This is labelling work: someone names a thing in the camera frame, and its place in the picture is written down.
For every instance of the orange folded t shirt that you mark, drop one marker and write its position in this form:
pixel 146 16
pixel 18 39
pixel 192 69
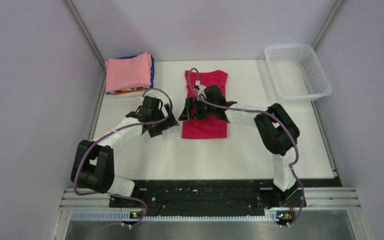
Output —
pixel 126 91

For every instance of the white cable duct strip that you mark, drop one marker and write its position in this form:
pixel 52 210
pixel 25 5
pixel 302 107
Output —
pixel 128 216

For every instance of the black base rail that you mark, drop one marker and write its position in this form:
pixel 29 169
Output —
pixel 209 198

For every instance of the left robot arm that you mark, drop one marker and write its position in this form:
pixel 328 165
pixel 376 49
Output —
pixel 94 163

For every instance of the blue folded t shirt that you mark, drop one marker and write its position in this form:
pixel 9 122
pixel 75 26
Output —
pixel 152 71

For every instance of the pink folded t shirt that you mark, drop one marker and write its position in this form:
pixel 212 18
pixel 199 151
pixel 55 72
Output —
pixel 129 71

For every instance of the white folded t shirt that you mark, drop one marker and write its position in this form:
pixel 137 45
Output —
pixel 134 94

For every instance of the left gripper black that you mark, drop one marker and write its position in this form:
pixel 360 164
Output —
pixel 156 131

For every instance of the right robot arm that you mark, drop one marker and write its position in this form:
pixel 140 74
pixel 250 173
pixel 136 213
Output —
pixel 277 130

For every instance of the white plastic basket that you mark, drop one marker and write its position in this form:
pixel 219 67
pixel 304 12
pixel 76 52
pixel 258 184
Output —
pixel 296 73

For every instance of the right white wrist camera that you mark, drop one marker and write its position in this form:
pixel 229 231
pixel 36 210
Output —
pixel 199 89

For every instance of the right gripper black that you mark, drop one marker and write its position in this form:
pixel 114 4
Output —
pixel 186 114

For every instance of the crimson red t shirt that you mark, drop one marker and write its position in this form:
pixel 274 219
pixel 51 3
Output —
pixel 210 128

